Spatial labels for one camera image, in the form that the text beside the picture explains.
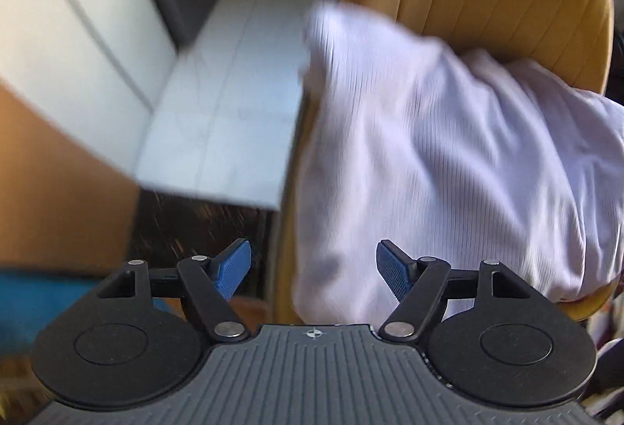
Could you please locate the lavender fleece garment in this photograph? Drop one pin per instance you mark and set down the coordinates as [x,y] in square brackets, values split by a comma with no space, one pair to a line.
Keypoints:
[438,162]

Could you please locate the patterned cloth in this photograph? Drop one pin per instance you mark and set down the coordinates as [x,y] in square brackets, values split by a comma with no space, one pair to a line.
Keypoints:
[609,356]

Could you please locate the blue cloth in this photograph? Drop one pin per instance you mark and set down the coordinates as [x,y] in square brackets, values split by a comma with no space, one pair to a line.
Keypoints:
[34,308]

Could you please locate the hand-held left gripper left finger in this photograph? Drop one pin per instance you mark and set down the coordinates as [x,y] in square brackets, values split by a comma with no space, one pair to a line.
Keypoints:
[234,266]

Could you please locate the white cabinet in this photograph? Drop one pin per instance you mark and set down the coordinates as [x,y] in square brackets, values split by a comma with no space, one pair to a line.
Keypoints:
[58,40]

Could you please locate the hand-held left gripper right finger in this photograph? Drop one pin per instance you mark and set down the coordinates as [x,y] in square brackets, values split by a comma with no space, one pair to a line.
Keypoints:
[392,266]

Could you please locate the orange-brown blurred object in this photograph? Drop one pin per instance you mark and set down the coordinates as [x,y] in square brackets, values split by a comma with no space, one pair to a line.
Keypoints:
[58,201]

